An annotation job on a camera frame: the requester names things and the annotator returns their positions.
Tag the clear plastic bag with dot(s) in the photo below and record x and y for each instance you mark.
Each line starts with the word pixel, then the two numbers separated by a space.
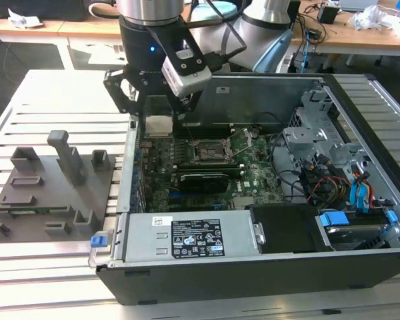
pixel 370 18

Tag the CPU socket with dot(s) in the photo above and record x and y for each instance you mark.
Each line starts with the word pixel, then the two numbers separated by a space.
pixel 206 151

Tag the grey parts rack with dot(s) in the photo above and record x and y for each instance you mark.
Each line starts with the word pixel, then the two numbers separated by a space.
pixel 53 200

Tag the grey power supply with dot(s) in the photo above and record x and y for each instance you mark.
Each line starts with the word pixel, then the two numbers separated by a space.
pixel 143 240

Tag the black graphics card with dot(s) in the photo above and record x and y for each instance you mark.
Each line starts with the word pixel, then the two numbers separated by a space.
pixel 203 183

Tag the small black box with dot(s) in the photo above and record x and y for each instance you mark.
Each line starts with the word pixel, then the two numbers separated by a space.
pixel 328 15

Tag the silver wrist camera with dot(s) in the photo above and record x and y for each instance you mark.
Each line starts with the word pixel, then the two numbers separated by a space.
pixel 186 81

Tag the metal drive cage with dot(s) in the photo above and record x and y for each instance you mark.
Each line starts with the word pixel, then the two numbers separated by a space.
pixel 303 136

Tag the green motherboard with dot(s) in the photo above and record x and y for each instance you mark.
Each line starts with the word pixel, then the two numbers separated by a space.
pixel 260 173

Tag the black bag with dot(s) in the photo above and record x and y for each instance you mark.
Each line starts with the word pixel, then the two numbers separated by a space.
pixel 46 8

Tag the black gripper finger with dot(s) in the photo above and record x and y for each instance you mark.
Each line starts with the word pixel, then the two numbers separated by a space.
pixel 186 103
pixel 123 93

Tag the black PC case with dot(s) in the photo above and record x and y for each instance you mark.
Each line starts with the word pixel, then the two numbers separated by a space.
pixel 220 283

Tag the crumpled white paper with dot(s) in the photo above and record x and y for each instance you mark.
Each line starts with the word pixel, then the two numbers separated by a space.
pixel 23 20

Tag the grey chipset heatsink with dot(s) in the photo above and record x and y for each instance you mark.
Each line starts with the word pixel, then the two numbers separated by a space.
pixel 242 202

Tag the wooden desk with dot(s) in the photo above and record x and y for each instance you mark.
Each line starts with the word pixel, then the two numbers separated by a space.
pixel 70 28
pixel 353 38

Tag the blue case latch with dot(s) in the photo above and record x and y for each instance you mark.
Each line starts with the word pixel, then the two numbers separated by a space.
pixel 98 241

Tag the hard disk in blue carrier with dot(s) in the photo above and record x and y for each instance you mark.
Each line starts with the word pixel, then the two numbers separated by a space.
pixel 353 233

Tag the silver CPU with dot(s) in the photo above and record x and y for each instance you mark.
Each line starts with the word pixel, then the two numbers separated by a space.
pixel 158 125

